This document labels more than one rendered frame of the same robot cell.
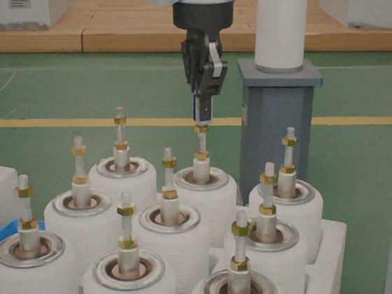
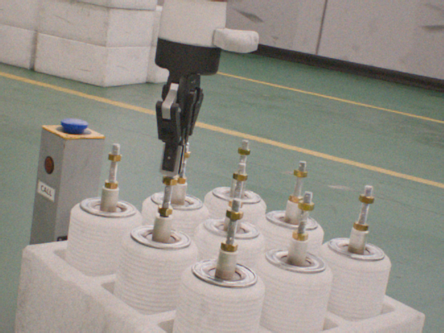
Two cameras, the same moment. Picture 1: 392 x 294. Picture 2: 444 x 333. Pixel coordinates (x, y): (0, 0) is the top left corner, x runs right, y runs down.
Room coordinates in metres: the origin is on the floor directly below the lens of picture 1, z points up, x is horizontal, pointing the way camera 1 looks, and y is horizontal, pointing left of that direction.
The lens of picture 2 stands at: (1.57, 0.46, 0.57)
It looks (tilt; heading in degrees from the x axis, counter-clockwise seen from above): 13 degrees down; 207
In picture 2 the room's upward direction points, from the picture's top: 9 degrees clockwise
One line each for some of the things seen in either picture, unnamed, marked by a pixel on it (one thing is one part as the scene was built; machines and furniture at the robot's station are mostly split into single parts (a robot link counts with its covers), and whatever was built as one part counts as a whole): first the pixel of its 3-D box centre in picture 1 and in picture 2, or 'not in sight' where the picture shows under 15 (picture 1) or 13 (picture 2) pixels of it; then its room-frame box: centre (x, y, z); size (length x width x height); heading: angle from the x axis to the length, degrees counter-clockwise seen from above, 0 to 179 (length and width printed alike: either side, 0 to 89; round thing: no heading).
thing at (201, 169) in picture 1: (201, 170); (162, 228); (0.78, -0.01, 0.26); 0.02 x 0.02 x 0.03
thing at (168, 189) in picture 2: (201, 142); (167, 196); (0.78, -0.01, 0.31); 0.01 x 0.01 x 0.08; 70
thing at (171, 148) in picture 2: not in sight; (169, 150); (0.80, -0.01, 0.37); 0.03 x 0.01 x 0.05; 16
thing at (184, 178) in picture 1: (201, 178); (160, 238); (0.78, -0.01, 0.25); 0.08 x 0.08 x 0.01
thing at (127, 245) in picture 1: (127, 241); (295, 199); (0.56, 0.07, 0.29); 0.02 x 0.02 x 0.01; 78
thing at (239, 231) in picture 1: (241, 227); (244, 151); (0.52, -0.05, 0.32); 0.02 x 0.02 x 0.01; 11
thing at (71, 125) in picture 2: not in sight; (74, 127); (0.64, -0.27, 0.32); 0.04 x 0.04 x 0.02
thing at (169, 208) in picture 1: (169, 208); (232, 219); (0.67, 0.03, 0.26); 0.02 x 0.02 x 0.03
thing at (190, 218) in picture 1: (169, 218); (231, 228); (0.67, 0.03, 0.25); 0.08 x 0.08 x 0.01
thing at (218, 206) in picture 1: (201, 236); (150, 306); (0.78, -0.01, 0.16); 0.10 x 0.10 x 0.18
